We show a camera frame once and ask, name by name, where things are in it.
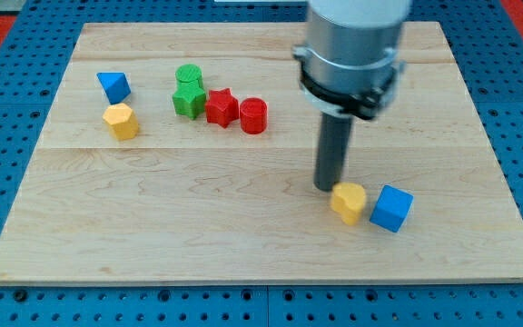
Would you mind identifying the yellow hexagon block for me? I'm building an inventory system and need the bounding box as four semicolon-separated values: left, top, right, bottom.
103;103;139;141

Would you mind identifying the yellow heart block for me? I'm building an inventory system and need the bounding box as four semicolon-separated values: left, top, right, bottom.
330;182;367;225

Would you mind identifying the dark grey pointer rod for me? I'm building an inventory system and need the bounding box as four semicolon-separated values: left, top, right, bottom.
313;114;353;192

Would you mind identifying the blue triangle block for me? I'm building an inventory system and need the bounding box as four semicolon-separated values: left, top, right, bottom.
96;72;131;104

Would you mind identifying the blue cube block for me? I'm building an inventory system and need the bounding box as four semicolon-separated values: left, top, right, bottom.
370;185;414;233

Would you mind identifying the green cylinder block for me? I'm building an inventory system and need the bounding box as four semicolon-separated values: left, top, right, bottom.
175;64;203;88

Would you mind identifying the red star block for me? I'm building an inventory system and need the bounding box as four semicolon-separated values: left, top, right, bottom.
205;88;239;128

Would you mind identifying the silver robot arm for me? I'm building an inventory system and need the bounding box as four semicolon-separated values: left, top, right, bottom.
292;0;412;120

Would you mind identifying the red cylinder block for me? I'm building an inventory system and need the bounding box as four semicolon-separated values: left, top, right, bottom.
239;97;268;134

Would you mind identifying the green star block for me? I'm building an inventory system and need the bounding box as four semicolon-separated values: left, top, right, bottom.
173;81;206;120

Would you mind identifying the light wooden board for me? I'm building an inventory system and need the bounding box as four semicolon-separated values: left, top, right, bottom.
0;22;523;287

